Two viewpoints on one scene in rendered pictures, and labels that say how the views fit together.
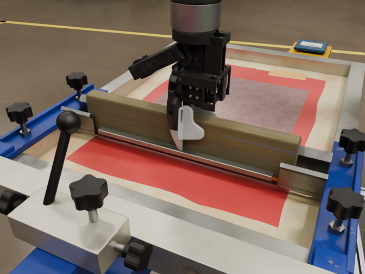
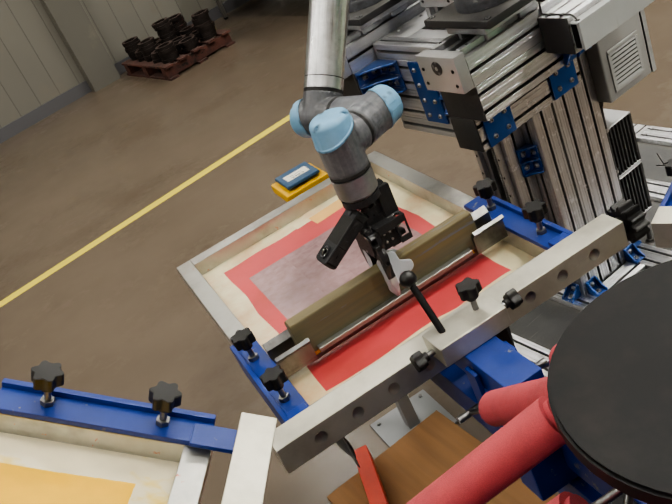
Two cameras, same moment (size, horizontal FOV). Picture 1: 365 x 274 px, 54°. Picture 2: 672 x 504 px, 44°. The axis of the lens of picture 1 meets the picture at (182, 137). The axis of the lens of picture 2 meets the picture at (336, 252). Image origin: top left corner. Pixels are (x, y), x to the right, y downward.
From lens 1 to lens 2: 111 cm
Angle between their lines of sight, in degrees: 34
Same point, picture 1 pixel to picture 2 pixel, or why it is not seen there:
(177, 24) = (359, 194)
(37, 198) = (434, 336)
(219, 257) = (533, 273)
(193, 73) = (380, 223)
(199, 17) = (371, 179)
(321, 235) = (541, 239)
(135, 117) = (346, 304)
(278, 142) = (459, 222)
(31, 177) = (384, 365)
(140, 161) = (376, 336)
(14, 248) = not seen: outside the picture
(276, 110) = not seen: hidden behind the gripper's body
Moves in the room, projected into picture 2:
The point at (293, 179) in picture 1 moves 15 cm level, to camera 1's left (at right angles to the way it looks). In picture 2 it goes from (485, 238) to (445, 287)
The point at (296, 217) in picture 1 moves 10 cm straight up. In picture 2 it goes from (509, 258) to (494, 215)
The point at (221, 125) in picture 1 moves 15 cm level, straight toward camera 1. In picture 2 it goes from (416, 246) to (479, 258)
